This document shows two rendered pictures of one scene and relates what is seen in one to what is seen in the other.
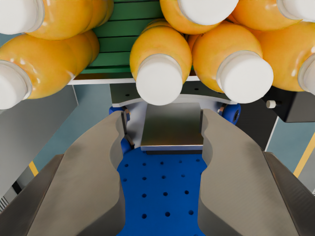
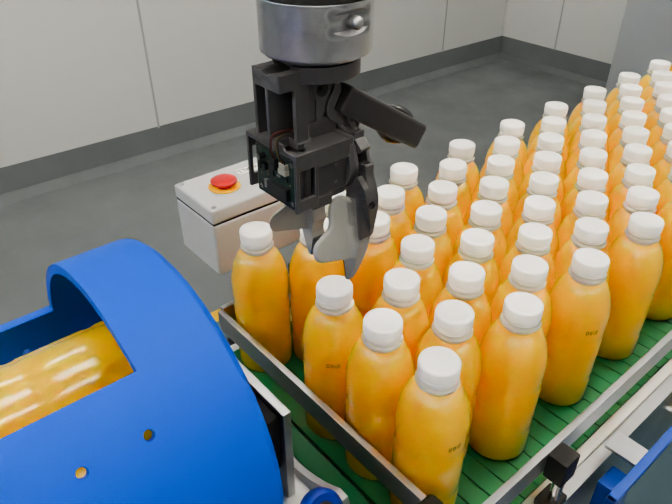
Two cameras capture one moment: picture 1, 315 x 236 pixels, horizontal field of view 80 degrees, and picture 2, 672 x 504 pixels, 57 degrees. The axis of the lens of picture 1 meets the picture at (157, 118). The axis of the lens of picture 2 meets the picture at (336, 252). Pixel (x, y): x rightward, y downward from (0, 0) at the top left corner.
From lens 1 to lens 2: 0.60 m
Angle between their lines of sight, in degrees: 77
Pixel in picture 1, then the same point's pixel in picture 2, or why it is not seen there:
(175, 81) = (345, 289)
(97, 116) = not seen: outside the picture
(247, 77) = (384, 316)
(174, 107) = not seen: hidden behind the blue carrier
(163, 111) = not seen: hidden behind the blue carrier
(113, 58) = (272, 387)
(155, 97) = (324, 287)
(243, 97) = (372, 324)
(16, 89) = (264, 238)
